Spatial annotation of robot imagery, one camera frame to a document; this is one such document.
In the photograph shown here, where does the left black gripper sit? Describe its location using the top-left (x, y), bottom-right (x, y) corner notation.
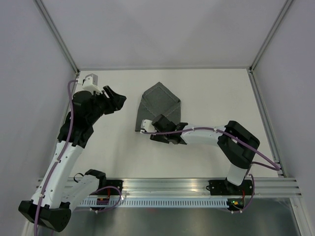
top-left (87, 86), bottom-right (126, 124)

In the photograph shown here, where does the grey cloth napkin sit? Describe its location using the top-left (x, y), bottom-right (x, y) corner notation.
top-left (135, 82), bottom-right (181, 132)

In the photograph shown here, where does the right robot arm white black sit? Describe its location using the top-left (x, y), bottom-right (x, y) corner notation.
top-left (141, 115), bottom-right (260, 195)

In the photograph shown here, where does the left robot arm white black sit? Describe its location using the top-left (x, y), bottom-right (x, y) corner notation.
top-left (18, 86), bottom-right (126, 235)

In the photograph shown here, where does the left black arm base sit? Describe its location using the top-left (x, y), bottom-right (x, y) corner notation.
top-left (97, 179), bottom-right (123, 196)

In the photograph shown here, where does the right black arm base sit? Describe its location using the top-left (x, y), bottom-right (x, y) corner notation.
top-left (206, 179), bottom-right (253, 196)

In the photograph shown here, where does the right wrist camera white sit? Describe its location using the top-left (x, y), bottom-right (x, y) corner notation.
top-left (140, 119), bottom-right (156, 133)

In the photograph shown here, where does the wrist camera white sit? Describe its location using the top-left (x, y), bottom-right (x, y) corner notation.
top-left (79, 73), bottom-right (102, 95)
top-left (140, 119), bottom-right (156, 133)

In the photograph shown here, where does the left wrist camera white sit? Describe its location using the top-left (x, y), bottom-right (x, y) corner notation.
top-left (79, 73), bottom-right (102, 95)

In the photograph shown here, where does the white slotted cable duct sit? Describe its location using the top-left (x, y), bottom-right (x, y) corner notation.
top-left (78, 198), bottom-right (229, 207)

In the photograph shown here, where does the left aluminium frame post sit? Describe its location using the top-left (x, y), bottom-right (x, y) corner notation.
top-left (33, 0), bottom-right (80, 76)

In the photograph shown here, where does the aluminium frame post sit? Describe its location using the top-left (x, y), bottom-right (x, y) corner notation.
top-left (33, 0), bottom-right (80, 76)
top-left (247, 0), bottom-right (295, 74)

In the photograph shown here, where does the aluminium front rail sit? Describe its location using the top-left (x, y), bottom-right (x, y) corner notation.
top-left (34, 178), bottom-right (302, 197)

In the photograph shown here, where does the right aluminium frame post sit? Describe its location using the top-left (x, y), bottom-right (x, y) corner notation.
top-left (247, 0), bottom-right (295, 74)

